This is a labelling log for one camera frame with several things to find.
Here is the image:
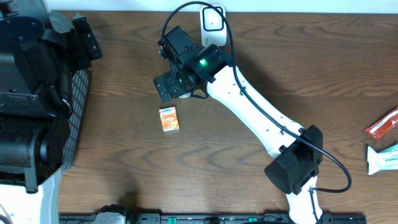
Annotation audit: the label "small orange snack box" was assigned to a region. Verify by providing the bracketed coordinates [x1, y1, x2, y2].
[159, 106, 180, 132]

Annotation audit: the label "orange candy bar wrapper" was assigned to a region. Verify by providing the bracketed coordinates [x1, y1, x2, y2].
[364, 108, 397, 140]

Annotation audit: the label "teal wipes packet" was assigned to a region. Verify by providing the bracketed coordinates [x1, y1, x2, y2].
[367, 144, 397, 175]

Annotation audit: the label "green lid jar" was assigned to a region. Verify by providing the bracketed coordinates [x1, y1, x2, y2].
[179, 93, 192, 99]

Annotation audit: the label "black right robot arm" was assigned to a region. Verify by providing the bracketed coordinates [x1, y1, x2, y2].
[154, 26, 323, 223]

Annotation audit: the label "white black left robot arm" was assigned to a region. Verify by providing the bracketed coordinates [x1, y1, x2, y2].
[1, 0, 102, 223]

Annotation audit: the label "white barcode scanner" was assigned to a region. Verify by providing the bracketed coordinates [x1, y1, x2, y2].
[200, 6, 227, 47]

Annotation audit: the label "grey plastic mesh basket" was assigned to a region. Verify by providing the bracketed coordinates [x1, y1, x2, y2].
[46, 11, 91, 174]

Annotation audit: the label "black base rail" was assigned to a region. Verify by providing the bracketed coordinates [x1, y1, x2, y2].
[58, 203, 368, 224]

